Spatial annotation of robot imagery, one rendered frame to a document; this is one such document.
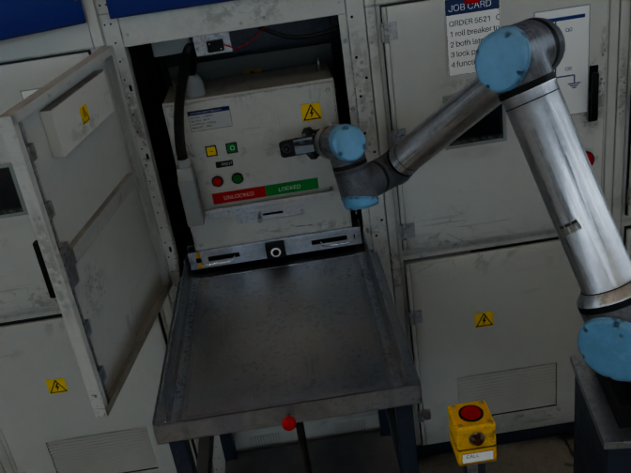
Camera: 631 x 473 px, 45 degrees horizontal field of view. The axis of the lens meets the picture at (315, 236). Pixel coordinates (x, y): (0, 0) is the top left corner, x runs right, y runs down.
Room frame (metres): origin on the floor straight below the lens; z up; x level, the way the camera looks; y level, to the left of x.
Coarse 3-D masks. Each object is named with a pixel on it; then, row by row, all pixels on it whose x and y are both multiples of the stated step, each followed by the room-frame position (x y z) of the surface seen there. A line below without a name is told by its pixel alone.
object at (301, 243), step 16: (352, 224) 2.12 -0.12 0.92; (272, 240) 2.10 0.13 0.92; (288, 240) 2.10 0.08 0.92; (304, 240) 2.10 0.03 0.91; (336, 240) 2.10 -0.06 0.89; (192, 256) 2.09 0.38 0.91; (208, 256) 2.09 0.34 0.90; (224, 256) 2.10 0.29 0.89; (240, 256) 2.09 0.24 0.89; (256, 256) 2.10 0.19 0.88
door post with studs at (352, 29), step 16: (352, 0) 2.07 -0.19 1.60; (352, 16) 2.07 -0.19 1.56; (352, 32) 2.07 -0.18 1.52; (352, 48) 2.07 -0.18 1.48; (352, 64) 2.07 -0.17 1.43; (368, 64) 2.07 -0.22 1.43; (352, 80) 2.08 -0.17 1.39; (368, 80) 2.07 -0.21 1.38; (352, 96) 2.08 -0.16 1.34; (368, 96) 2.07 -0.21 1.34; (352, 112) 2.08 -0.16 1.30; (368, 112) 2.07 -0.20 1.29; (368, 128) 2.07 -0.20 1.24; (368, 144) 2.07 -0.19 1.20; (368, 160) 2.07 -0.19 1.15; (368, 208) 2.07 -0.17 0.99; (368, 224) 2.08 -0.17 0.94; (384, 224) 2.07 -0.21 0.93; (368, 240) 2.08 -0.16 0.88; (384, 240) 2.07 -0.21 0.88; (384, 256) 2.07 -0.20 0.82; (384, 272) 2.07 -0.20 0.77
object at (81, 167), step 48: (48, 96) 1.63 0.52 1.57; (96, 96) 1.87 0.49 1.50; (48, 144) 1.62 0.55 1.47; (96, 144) 1.87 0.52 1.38; (48, 192) 1.56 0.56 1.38; (96, 192) 1.79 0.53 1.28; (144, 192) 2.07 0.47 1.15; (48, 240) 1.45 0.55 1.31; (96, 240) 1.71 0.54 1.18; (144, 240) 2.01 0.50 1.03; (48, 288) 1.50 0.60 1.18; (96, 288) 1.64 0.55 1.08; (144, 288) 1.92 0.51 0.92; (96, 336) 1.57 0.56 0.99; (144, 336) 1.77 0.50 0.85; (96, 384) 1.45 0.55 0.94
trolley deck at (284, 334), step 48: (240, 288) 1.97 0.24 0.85; (288, 288) 1.92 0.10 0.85; (336, 288) 1.88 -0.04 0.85; (384, 288) 1.84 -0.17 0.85; (192, 336) 1.74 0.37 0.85; (240, 336) 1.70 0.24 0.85; (288, 336) 1.67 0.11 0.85; (336, 336) 1.64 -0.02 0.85; (192, 384) 1.52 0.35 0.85; (240, 384) 1.49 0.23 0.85; (288, 384) 1.46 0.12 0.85; (336, 384) 1.44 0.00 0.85; (384, 384) 1.41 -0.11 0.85; (192, 432) 1.39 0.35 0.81
